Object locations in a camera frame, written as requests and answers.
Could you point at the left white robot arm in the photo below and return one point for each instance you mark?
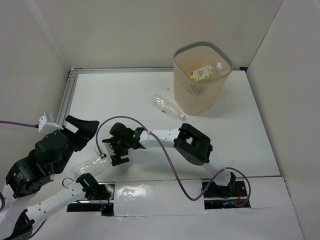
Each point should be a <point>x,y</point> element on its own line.
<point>25,179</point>

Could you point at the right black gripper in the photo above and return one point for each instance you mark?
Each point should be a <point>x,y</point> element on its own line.
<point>112,142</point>

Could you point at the square bottle orange label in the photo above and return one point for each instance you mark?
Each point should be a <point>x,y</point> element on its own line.
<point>206,73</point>

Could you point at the clear bottle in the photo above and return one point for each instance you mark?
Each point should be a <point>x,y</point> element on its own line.
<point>167,107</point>
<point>94,166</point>

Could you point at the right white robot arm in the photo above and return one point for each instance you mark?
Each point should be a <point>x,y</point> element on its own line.
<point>193,145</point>

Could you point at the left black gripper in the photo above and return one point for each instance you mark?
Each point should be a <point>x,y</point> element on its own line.
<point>75,135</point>

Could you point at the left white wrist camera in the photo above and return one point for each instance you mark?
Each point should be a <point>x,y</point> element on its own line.
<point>46,123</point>

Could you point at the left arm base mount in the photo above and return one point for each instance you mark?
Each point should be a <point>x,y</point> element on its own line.
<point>102,203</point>

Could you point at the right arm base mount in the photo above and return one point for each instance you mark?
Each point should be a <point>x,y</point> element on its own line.
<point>216,198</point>

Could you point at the beige plastic waste bin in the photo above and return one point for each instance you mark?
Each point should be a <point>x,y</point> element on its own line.
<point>195,97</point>

